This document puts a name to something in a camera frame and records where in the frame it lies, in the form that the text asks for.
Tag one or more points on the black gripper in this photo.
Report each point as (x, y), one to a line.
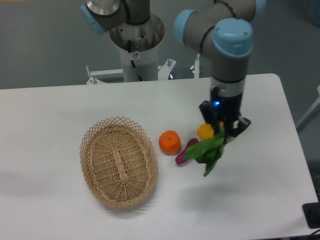
(224, 109)

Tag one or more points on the green bok choy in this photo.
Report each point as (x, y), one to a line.
(210, 150)

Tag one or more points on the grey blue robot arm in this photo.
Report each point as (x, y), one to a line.
(222, 34)

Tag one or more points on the woven wicker basket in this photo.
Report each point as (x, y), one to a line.
(118, 162)

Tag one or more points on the yellow papaya half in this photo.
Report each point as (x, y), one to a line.
(205, 131)

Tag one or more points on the orange tangerine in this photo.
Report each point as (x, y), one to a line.
(169, 142)

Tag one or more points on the purple sweet potato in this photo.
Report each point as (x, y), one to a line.
(180, 158)

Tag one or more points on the white table leg right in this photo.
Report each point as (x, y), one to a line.
(309, 115)

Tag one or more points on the black box at table edge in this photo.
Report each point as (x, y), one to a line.
(312, 214)

